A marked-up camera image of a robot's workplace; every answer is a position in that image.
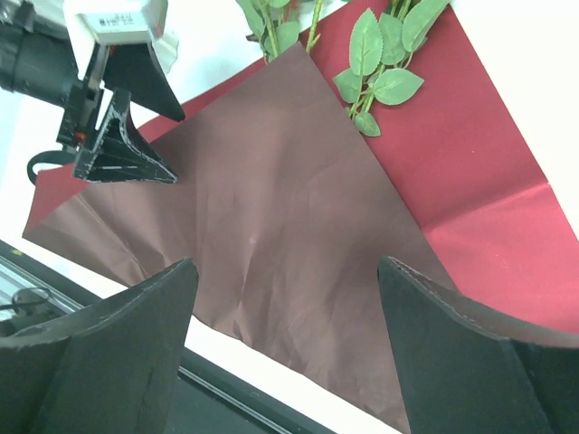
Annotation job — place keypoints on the pink artificial flower bunch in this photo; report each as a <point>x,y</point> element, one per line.
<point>380,50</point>

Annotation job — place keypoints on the brown red wrapping paper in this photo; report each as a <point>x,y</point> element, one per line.
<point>286,210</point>

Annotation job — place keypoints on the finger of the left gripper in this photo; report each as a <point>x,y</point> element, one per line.
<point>116,152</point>
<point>136,69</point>

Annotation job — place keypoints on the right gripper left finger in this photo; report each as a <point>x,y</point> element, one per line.
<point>110,367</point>

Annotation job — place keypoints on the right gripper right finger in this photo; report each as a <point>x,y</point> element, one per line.
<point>464,367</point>

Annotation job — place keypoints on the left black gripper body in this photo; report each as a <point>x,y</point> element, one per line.
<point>37,60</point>

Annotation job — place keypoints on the black ribbon with gold print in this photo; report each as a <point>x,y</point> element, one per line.
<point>51,157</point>

